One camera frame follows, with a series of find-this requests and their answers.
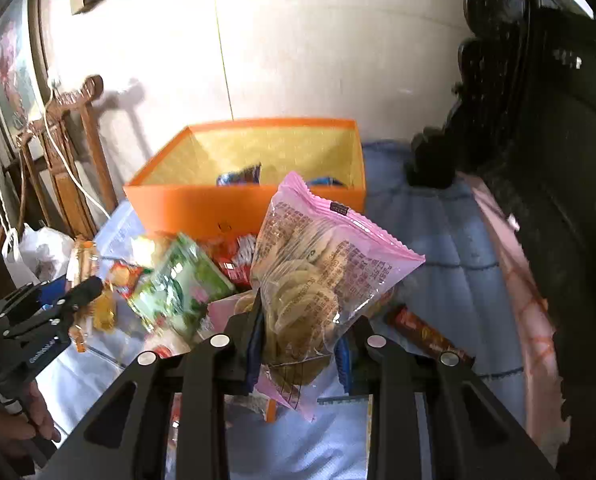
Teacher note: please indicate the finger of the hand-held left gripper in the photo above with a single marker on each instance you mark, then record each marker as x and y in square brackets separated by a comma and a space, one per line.
[85, 292]
[23, 300]

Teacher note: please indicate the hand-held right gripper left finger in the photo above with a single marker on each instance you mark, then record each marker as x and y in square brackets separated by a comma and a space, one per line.
[251, 365]

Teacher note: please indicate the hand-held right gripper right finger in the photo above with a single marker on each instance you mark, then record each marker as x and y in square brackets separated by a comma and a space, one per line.
[345, 370]

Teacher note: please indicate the orange biscuit packet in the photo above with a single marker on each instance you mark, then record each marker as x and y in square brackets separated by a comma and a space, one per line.
[123, 277]

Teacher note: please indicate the green snack packet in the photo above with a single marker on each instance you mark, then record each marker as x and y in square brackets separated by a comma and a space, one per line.
[178, 285]

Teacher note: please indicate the red snack packet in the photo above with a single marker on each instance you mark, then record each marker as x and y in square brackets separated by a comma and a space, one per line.
[238, 262]

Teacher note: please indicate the pink cracker bag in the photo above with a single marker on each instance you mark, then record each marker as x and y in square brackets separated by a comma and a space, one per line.
[318, 270]

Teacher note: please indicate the orange cardboard box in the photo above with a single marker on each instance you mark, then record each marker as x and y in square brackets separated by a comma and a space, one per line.
[188, 205]

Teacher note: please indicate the person's left hand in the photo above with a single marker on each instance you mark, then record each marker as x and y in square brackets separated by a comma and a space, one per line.
[20, 420]

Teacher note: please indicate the white plastic bag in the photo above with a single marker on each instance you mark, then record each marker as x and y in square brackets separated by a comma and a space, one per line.
[43, 250]

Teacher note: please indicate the brown chocolate bar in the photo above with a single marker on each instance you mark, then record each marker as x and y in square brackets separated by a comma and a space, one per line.
[427, 335]

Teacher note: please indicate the carved wooden chair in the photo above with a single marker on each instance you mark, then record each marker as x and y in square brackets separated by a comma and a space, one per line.
[65, 160]

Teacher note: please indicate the blue snack packet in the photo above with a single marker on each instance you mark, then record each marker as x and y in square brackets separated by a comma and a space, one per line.
[330, 182]
[240, 176]

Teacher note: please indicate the dark carved wooden furniture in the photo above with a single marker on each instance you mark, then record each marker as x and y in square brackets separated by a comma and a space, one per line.
[552, 135]

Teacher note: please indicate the wall poster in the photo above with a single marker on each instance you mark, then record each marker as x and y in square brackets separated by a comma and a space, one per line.
[13, 65]

